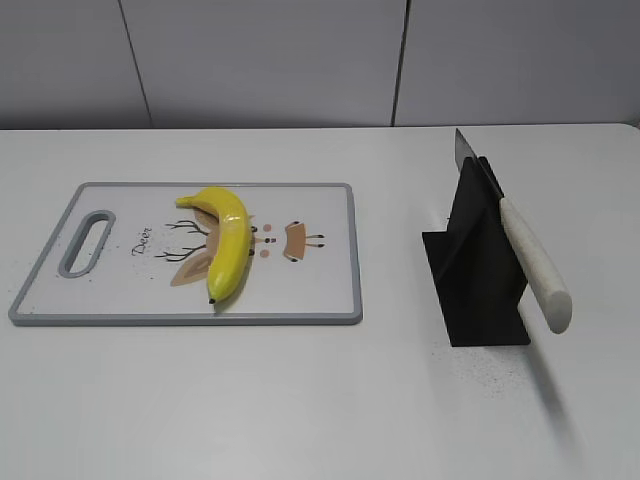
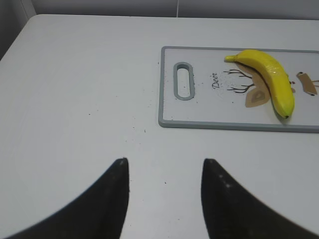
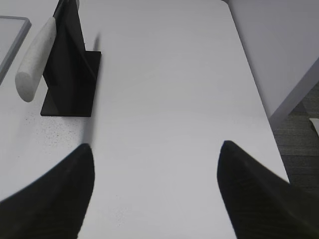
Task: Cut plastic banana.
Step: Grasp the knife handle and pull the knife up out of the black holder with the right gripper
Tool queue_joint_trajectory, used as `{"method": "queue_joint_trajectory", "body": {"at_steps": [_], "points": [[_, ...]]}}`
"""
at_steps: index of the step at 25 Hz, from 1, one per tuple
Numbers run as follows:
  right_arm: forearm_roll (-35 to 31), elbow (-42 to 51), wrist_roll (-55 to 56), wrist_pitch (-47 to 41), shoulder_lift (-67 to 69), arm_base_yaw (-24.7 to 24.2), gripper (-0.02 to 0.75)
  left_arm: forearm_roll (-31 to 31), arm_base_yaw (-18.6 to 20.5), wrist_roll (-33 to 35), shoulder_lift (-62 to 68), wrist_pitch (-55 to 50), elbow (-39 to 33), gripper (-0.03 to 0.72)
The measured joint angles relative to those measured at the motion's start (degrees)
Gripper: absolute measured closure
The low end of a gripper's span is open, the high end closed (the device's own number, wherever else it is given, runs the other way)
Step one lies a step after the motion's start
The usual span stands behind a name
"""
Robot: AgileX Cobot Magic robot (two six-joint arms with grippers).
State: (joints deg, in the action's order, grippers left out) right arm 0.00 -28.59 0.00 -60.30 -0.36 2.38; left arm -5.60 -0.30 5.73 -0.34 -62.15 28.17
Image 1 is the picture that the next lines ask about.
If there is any yellow plastic banana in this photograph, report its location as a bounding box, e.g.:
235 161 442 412
175 186 252 304

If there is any white grey-rimmed cutting board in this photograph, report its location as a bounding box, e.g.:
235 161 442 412
9 182 362 326

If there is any black knife stand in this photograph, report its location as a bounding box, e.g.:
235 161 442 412
422 157 531 347

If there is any white-handled kitchen knife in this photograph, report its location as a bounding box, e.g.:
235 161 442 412
454 128 573 334

